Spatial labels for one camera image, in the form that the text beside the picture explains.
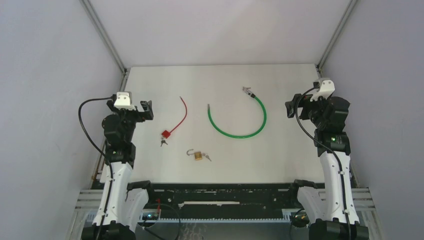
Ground green cable lock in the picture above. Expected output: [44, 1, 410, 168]
[207, 93, 268, 139]

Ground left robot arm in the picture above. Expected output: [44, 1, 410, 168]
[81, 91, 157, 240]

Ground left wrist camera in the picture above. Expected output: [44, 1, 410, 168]
[113, 91, 137, 111]

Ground brass padlock keys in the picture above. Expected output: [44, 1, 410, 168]
[202, 153, 212, 162]

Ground red cable lock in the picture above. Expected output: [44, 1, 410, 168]
[161, 96, 188, 139]

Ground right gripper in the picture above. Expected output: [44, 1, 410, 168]
[284, 92, 330, 129]

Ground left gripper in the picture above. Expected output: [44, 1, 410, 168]
[107, 100, 153, 143]

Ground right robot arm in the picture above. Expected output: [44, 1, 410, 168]
[285, 93, 370, 240]

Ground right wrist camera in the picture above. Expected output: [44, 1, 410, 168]
[310, 77, 335, 102]

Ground brass padlock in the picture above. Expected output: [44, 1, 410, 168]
[186, 149, 203, 161]

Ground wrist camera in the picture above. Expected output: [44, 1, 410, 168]
[310, 77, 335, 102]
[113, 91, 137, 111]

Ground white cable duct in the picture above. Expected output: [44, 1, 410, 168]
[84, 211, 292, 223]

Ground green lock keys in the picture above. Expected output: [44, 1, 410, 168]
[242, 86, 252, 95]

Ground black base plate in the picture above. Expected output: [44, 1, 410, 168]
[91, 181, 360, 220]

